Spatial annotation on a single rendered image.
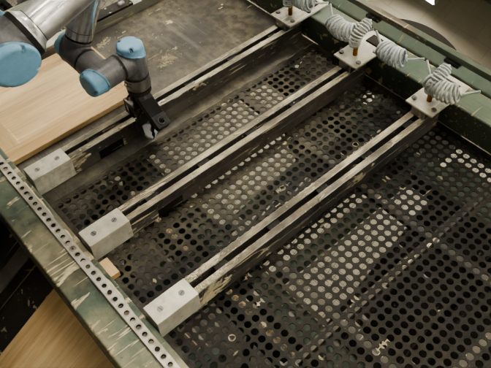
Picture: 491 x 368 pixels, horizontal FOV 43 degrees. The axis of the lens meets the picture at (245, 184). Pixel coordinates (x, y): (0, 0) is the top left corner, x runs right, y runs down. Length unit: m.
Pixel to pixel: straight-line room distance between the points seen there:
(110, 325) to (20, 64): 0.64
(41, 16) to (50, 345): 0.98
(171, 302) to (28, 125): 0.86
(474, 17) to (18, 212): 6.14
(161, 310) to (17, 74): 0.64
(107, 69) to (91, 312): 0.63
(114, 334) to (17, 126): 0.86
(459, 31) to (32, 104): 5.71
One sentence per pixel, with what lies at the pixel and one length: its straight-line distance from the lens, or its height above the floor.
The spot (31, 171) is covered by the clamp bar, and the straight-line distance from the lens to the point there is 1.89.
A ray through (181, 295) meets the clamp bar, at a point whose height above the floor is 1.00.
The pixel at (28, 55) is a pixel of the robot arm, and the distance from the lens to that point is 1.44.
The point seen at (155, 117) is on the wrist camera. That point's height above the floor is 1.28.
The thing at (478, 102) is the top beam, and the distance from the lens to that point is 2.01.
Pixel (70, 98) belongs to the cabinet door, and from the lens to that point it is 2.17.
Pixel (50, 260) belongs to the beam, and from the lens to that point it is 1.71.
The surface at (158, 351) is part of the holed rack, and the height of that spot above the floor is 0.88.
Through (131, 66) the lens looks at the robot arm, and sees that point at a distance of 1.73.
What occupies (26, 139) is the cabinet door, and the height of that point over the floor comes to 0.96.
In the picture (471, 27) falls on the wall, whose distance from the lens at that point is 7.29.
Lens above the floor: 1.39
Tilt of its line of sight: 3 degrees down
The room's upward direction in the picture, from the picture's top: 39 degrees clockwise
